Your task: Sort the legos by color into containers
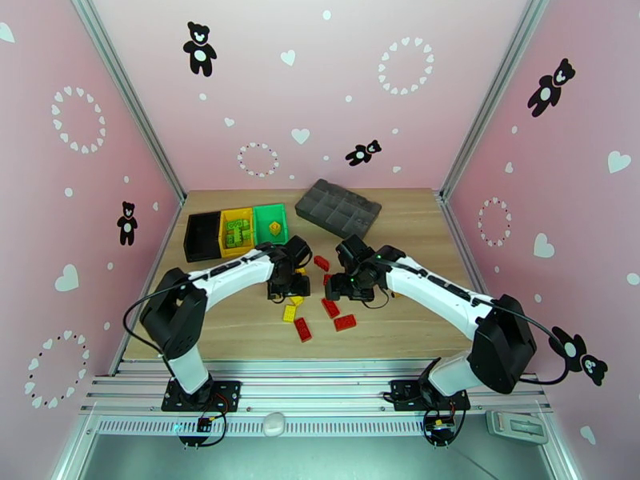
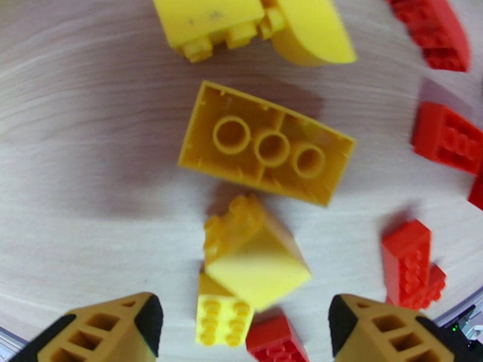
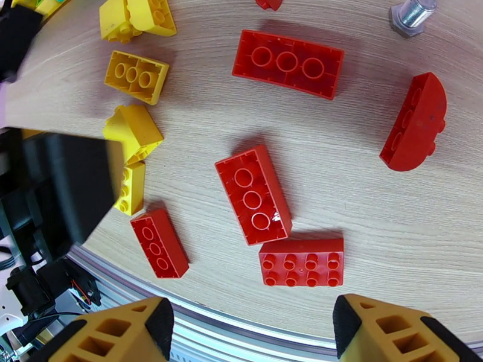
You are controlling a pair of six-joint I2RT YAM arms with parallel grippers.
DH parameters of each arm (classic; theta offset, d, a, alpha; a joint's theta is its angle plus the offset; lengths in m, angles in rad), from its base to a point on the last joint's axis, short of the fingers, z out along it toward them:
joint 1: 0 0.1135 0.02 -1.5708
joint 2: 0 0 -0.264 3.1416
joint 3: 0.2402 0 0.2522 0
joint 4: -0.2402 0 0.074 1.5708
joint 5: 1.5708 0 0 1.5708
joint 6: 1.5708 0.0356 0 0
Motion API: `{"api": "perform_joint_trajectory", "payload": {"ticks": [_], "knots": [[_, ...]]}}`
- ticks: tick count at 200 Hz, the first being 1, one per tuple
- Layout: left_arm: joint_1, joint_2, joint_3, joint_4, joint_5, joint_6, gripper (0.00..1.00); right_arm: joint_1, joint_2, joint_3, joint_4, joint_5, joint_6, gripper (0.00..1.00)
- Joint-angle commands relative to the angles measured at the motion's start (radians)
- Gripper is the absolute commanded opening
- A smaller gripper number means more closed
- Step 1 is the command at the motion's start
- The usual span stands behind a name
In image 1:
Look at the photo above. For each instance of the green lego brick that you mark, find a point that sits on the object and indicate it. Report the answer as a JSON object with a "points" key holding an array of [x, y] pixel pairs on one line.
{"points": [[233, 239], [244, 223], [232, 226], [246, 236]]}

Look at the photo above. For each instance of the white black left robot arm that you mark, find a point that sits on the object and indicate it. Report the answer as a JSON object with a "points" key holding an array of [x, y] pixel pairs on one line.
{"points": [[235, 273]]}

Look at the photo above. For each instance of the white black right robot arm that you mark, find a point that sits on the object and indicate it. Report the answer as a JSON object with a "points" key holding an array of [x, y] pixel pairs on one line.
{"points": [[435, 293]]}

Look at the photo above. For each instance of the green plastic bin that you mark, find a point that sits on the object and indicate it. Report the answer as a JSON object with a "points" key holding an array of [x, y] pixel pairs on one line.
{"points": [[262, 247]]}

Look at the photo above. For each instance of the grey compartment organizer tray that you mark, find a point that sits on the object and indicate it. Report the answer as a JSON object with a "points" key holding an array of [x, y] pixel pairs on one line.
{"points": [[340, 208]]}

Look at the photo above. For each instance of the yellow plastic bin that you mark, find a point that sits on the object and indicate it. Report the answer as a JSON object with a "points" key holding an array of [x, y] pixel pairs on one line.
{"points": [[237, 252]]}

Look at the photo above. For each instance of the black plastic bin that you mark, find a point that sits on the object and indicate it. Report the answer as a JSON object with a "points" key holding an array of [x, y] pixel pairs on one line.
{"points": [[202, 238]]}

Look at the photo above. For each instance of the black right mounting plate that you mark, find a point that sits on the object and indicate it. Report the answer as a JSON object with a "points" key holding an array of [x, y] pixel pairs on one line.
{"points": [[400, 391]]}

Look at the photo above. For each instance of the black mounting plate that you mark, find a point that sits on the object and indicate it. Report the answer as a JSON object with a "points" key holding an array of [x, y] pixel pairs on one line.
{"points": [[228, 391], [400, 391]]}

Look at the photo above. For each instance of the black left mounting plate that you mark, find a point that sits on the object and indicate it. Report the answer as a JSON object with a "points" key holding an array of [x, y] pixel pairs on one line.
{"points": [[228, 391]]}

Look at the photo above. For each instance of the perforated metal strip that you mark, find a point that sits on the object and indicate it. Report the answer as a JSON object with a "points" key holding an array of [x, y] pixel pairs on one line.
{"points": [[325, 427]]}

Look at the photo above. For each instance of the white oval object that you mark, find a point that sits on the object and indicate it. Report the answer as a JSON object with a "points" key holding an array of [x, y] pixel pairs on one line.
{"points": [[273, 423]]}

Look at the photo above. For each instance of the small black circuit board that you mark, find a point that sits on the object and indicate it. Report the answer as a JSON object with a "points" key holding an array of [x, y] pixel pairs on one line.
{"points": [[204, 424]]}

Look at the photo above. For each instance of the yellow power connector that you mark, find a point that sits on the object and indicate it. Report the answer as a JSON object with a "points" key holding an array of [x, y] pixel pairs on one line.
{"points": [[441, 423]]}

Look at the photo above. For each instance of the grey plastic device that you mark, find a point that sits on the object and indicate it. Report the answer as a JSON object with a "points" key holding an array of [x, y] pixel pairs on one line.
{"points": [[517, 427]]}

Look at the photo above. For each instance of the aluminium rail platform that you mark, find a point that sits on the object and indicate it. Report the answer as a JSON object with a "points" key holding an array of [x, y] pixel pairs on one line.
{"points": [[310, 388]]}

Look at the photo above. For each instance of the aluminium frame post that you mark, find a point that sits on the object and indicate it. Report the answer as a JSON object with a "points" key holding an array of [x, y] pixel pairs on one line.
{"points": [[130, 93], [492, 93]]}

